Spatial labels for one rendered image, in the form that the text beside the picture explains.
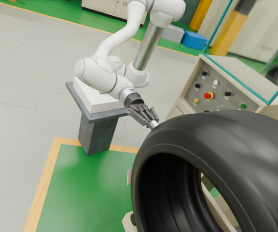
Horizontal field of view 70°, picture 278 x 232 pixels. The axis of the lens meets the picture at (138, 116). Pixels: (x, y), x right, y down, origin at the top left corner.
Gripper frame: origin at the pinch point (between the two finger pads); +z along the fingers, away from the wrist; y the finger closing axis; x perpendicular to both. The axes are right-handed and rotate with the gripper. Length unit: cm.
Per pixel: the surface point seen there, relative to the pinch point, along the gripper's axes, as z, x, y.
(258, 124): 28.0, -22.5, 2.4
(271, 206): 41.2, -17.9, -10.6
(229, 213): 28.6, 26.1, 27.2
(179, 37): -419, 44, 364
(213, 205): 22.4, 28.2, 25.0
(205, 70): -46, -6, 69
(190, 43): -396, 51, 391
